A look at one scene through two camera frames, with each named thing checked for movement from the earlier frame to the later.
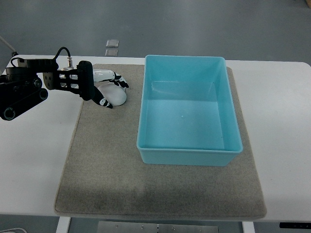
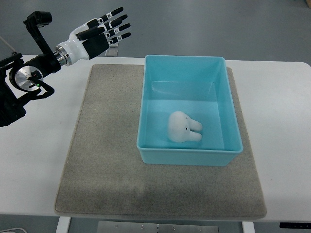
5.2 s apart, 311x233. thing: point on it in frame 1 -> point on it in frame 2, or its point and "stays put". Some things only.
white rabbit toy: [114, 94] -> [180, 125]
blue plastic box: [187, 115] stays put
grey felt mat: [104, 174] stays put
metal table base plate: [121, 227] stays put
